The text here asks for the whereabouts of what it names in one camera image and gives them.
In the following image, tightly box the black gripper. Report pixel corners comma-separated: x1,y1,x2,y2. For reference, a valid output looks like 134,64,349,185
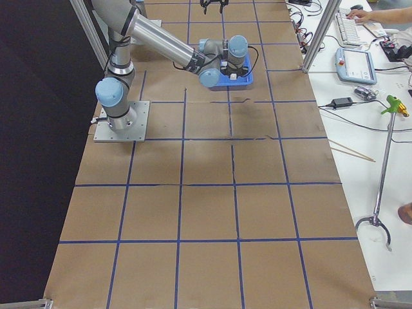
221,61,250,77
200,0,228,15

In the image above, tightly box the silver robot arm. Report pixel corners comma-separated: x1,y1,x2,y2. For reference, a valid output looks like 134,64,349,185
91,1,252,88

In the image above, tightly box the person's forearm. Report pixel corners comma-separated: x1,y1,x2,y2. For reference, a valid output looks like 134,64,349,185
370,7,411,24

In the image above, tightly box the blue plastic tray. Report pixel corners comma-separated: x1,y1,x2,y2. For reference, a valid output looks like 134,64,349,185
199,51,254,88

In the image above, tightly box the person's hand on keyboard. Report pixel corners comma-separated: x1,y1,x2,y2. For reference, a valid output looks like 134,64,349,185
346,9,373,24

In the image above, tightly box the black power adapter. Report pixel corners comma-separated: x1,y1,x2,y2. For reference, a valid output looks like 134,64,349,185
331,97,353,109

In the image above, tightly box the blue teach pendant tablet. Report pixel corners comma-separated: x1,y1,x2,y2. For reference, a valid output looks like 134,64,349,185
335,48,377,85

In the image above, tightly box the white keyboard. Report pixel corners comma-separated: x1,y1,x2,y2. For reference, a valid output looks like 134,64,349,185
334,10,362,48

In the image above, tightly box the brown paper table cover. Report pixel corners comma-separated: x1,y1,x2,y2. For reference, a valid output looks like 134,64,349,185
44,1,374,308

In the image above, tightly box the black mouse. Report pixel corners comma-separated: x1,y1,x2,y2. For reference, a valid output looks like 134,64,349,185
350,5,363,10

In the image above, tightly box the wooden chopsticks pair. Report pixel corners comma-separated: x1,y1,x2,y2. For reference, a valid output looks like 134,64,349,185
328,139,375,162

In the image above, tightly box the metal reacher grabber tool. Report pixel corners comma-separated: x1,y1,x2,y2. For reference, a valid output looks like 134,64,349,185
355,113,396,252

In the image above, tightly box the aluminium frame post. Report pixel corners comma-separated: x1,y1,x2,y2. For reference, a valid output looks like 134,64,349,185
302,0,341,73
70,0,109,70

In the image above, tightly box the right aluminium frame post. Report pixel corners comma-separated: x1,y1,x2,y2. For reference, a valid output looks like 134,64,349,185
70,0,109,70

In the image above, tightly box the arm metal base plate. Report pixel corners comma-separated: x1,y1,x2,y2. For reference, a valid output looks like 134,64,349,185
93,101,150,142

